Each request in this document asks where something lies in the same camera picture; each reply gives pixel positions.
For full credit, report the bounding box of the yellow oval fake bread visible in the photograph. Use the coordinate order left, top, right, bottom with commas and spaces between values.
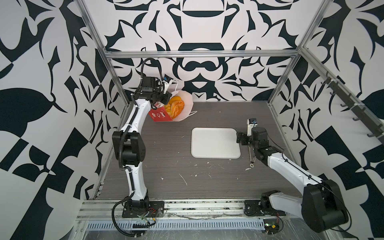
164, 96, 185, 119

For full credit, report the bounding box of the red white paper bag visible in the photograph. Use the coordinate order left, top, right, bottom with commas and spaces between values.
148, 90, 198, 122

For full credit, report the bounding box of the orange croissant fake bread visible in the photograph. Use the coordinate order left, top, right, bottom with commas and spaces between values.
170, 100, 185, 119

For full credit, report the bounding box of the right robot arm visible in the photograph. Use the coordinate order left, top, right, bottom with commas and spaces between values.
237, 126, 352, 233

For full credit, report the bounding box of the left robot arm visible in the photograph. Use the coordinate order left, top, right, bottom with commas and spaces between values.
112, 76, 173, 213

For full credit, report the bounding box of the white plastic tray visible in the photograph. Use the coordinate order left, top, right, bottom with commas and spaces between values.
191, 128, 241, 159

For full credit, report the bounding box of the small green circuit board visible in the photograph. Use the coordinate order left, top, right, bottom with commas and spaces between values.
264, 219, 284, 236

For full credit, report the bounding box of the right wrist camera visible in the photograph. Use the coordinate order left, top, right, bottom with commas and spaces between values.
247, 118, 258, 137

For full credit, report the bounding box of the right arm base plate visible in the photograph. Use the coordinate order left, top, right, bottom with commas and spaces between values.
244, 200, 286, 217

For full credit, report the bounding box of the black left base cable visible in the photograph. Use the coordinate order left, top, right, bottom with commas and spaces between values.
110, 197, 157, 238

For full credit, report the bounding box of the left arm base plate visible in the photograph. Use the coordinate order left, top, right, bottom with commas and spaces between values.
122, 201, 165, 218

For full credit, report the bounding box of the grey wall hook rail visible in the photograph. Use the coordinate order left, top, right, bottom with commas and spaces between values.
322, 71, 384, 145

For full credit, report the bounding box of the white slotted cable duct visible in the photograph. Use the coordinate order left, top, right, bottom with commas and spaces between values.
85, 218, 266, 232

